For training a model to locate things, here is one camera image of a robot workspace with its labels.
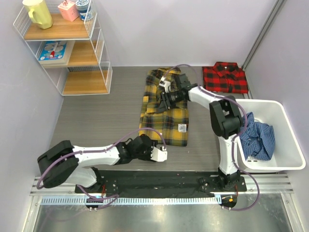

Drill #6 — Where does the yellow plaid long sleeve shirt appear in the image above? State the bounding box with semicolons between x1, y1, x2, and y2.
139;68;189;146

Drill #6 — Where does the red plaid folded shirt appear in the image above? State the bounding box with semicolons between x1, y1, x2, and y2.
202;62;249;94

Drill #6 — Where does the aluminium rail frame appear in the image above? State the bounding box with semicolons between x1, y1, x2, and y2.
24;171;304;232

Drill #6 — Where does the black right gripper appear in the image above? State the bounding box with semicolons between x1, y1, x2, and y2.
157;90;185;114

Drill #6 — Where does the blue checked shirt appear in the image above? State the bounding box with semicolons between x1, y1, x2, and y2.
239;112;275;161

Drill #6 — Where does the white plastic bin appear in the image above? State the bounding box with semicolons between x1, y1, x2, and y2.
237;99;306;173

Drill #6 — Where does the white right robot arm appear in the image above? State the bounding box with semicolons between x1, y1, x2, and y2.
159;74;243;191

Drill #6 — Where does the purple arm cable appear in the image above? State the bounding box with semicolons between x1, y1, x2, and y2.
161;64;261;213
36;127;168;210

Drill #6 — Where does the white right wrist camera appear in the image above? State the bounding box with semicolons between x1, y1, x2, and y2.
159;76;171;93

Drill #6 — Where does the white wire wooden shelf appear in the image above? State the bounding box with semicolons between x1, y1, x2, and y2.
14;0;112;96

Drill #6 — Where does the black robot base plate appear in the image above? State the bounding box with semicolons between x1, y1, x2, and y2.
84;170;247;198

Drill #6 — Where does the pink box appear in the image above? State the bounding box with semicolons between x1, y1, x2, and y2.
57;0;79;22

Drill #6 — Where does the yellow pitcher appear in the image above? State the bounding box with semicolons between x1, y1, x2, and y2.
22;0;53;29

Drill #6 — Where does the blue white book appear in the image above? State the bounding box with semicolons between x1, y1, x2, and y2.
38;40;75;66

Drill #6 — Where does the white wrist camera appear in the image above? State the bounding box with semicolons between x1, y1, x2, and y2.
159;76;171;93
150;146;168;162

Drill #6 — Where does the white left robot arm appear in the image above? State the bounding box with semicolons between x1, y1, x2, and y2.
37;134;157;193

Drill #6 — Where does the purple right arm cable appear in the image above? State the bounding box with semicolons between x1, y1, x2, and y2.
161;64;261;213

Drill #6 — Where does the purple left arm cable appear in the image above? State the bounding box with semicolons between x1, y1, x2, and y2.
36;127;168;210

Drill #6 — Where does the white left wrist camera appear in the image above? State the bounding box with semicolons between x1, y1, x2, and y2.
150;146;168;162

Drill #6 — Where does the blue white patterned cup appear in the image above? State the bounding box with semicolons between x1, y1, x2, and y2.
75;0;93;21

